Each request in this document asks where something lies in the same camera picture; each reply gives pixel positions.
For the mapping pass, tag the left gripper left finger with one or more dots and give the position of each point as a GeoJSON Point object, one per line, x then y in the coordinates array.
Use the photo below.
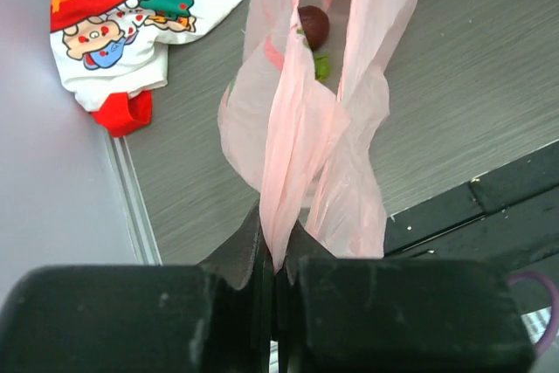
{"type": "Point", "coordinates": [214, 316]}

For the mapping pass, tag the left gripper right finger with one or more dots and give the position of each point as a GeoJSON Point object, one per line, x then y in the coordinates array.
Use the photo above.
{"type": "Point", "coordinates": [395, 315]}

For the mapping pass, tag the pink plastic bag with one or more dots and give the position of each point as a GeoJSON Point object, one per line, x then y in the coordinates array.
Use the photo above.
{"type": "Point", "coordinates": [302, 145]}

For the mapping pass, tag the dark red fake plum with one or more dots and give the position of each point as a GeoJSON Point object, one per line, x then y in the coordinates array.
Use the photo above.
{"type": "Point", "coordinates": [315, 24]}

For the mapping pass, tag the green fake grapes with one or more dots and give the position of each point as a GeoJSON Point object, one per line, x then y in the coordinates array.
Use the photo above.
{"type": "Point", "coordinates": [322, 66]}

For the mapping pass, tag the colourful cartoon cloth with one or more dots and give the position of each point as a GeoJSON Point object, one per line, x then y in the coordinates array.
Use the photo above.
{"type": "Point", "coordinates": [112, 54]}

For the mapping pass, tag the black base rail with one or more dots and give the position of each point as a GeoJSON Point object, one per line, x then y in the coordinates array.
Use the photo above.
{"type": "Point", "coordinates": [508, 216]}

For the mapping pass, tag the white cable duct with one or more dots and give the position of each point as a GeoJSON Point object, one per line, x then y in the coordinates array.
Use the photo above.
{"type": "Point", "coordinates": [536, 323]}

